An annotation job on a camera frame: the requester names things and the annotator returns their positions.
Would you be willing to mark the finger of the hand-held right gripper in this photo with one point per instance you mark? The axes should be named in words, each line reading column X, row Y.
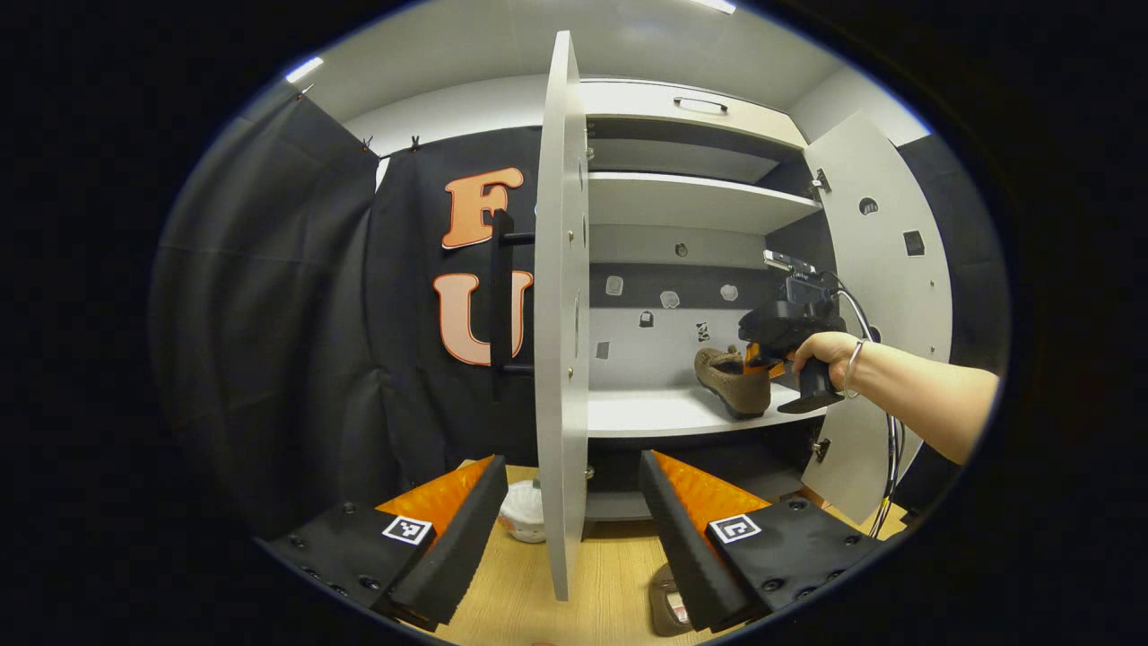
column 752, row 354

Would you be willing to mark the white phone sticker cabinet door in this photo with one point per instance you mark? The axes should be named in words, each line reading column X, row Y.
column 560, row 269

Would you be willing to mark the white round object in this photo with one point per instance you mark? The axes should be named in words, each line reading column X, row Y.
column 523, row 513

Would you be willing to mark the ceiling light panel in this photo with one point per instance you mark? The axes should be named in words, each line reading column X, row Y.
column 305, row 69
column 715, row 4

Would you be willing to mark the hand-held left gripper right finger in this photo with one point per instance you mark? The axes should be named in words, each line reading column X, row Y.
column 677, row 538

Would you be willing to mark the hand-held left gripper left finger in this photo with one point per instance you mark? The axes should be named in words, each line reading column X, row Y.
column 462, row 547

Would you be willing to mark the brown fuzzy shoe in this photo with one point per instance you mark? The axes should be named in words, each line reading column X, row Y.
column 731, row 381
column 668, row 610

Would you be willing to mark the white cabinet drawer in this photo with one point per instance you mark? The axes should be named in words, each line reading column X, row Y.
column 646, row 108

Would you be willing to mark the white shoe cabinet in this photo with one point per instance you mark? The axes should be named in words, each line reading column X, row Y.
column 682, row 202

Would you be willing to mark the white cat sticker cabinet door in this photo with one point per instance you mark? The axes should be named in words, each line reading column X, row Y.
column 883, row 296

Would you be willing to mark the black backdrop cloth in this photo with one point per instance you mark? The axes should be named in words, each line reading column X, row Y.
column 296, row 314

